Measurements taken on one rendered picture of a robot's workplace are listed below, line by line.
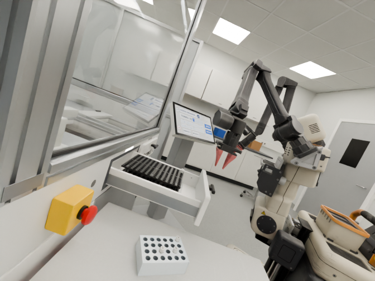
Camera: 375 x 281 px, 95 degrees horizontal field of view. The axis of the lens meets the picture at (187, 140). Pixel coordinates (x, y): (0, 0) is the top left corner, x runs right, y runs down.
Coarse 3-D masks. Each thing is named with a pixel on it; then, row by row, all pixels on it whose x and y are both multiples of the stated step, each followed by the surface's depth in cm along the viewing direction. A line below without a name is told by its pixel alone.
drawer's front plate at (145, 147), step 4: (152, 140) 100; (156, 140) 112; (144, 144) 86; (148, 144) 92; (144, 148) 86; (148, 148) 96; (152, 148) 109; (140, 152) 86; (144, 152) 89; (152, 152) 114; (148, 156) 106
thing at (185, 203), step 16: (128, 160) 79; (112, 176) 57; (128, 176) 57; (192, 176) 81; (128, 192) 58; (144, 192) 57; (160, 192) 57; (176, 192) 57; (192, 192) 75; (176, 208) 57; (192, 208) 57
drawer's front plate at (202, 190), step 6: (204, 174) 76; (204, 180) 68; (198, 186) 75; (204, 186) 62; (198, 192) 70; (204, 192) 58; (198, 198) 65; (204, 198) 55; (204, 204) 55; (198, 210) 57; (204, 210) 55; (198, 216) 55; (198, 222) 56
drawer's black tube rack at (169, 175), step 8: (136, 160) 70; (144, 160) 73; (152, 160) 77; (128, 168) 60; (136, 168) 63; (144, 168) 64; (152, 168) 69; (160, 168) 71; (168, 168) 74; (144, 176) 65; (152, 176) 61; (160, 176) 63; (168, 176) 66; (176, 176) 69; (160, 184) 64; (168, 184) 60; (176, 184) 62
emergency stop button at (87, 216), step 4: (88, 208) 36; (92, 208) 36; (96, 208) 37; (84, 212) 36; (88, 212) 35; (92, 212) 36; (96, 212) 37; (84, 216) 35; (88, 216) 35; (92, 216) 36; (84, 220) 35; (88, 220) 35; (92, 220) 37; (84, 224) 35
